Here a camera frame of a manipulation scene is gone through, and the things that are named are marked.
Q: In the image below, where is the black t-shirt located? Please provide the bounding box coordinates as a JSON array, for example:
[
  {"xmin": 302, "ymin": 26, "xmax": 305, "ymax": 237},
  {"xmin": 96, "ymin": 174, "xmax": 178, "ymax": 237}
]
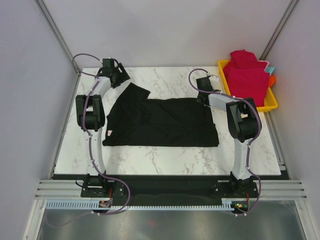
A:
[{"xmin": 102, "ymin": 83, "xmax": 219, "ymax": 148}]

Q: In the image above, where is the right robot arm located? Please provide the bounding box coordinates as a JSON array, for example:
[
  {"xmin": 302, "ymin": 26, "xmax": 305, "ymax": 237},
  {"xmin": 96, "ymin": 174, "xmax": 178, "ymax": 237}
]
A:
[{"xmin": 196, "ymin": 76, "xmax": 262, "ymax": 198}]

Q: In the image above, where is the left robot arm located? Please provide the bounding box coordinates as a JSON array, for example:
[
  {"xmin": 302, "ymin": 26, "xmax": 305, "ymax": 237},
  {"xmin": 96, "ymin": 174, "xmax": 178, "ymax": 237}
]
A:
[{"xmin": 75, "ymin": 58, "xmax": 130, "ymax": 197}]

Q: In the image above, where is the red t-shirt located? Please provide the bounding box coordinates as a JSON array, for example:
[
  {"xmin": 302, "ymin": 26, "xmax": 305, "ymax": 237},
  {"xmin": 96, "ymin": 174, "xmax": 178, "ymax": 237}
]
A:
[{"xmin": 223, "ymin": 50, "xmax": 270, "ymax": 107}]

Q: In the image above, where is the pink cloth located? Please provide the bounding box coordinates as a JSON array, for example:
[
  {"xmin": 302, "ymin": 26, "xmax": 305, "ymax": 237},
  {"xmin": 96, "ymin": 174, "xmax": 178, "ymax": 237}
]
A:
[{"xmin": 258, "ymin": 60, "xmax": 270, "ymax": 70}]

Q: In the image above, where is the cyan cloth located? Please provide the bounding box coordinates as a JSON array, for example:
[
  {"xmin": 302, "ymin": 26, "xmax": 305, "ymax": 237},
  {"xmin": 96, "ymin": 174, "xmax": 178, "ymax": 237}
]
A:
[{"xmin": 265, "ymin": 66, "xmax": 275, "ymax": 76}]

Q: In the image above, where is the orange cloth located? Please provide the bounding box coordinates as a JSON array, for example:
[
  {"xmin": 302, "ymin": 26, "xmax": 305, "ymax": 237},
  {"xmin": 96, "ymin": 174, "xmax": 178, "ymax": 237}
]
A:
[{"xmin": 268, "ymin": 75, "xmax": 277, "ymax": 88}]

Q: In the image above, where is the yellow plastic bin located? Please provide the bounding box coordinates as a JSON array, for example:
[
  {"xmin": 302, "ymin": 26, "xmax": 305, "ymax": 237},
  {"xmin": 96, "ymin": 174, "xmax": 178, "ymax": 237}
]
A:
[{"xmin": 218, "ymin": 60, "xmax": 278, "ymax": 112}]

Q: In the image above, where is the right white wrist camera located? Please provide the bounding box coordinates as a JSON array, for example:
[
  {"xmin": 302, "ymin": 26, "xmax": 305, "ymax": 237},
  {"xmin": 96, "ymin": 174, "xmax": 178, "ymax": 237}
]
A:
[{"xmin": 207, "ymin": 74, "xmax": 219, "ymax": 80}]

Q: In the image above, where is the left aluminium frame post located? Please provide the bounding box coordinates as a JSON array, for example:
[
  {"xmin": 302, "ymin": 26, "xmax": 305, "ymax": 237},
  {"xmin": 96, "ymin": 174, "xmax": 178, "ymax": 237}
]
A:
[{"xmin": 34, "ymin": 0, "xmax": 80, "ymax": 75}]

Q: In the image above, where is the aluminium frame post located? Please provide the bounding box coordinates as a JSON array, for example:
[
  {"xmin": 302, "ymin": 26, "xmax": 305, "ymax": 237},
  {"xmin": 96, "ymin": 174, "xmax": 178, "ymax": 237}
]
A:
[
  {"xmin": 259, "ymin": 0, "xmax": 300, "ymax": 61},
  {"xmin": 34, "ymin": 0, "xmax": 80, "ymax": 75}
]

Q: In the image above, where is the right aluminium frame post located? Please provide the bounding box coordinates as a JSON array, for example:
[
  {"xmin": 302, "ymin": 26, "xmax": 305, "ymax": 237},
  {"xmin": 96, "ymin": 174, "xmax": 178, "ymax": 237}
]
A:
[{"xmin": 259, "ymin": 0, "xmax": 300, "ymax": 61}]

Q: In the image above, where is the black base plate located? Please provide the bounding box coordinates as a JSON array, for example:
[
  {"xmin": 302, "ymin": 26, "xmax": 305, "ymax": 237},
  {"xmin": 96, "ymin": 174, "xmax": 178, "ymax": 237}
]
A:
[{"xmin": 80, "ymin": 175, "xmax": 256, "ymax": 206}]

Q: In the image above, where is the aluminium rail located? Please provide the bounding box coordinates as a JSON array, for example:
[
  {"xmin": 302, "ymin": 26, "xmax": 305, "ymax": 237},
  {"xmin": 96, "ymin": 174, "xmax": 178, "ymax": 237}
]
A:
[{"xmin": 34, "ymin": 179, "xmax": 85, "ymax": 200}]

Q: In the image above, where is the white slotted cable duct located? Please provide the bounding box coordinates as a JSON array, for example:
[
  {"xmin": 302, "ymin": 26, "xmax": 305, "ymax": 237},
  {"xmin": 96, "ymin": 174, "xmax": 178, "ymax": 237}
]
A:
[{"xmin": 45, "ymin": 199, "xmax": 234, "ymax": 211}]

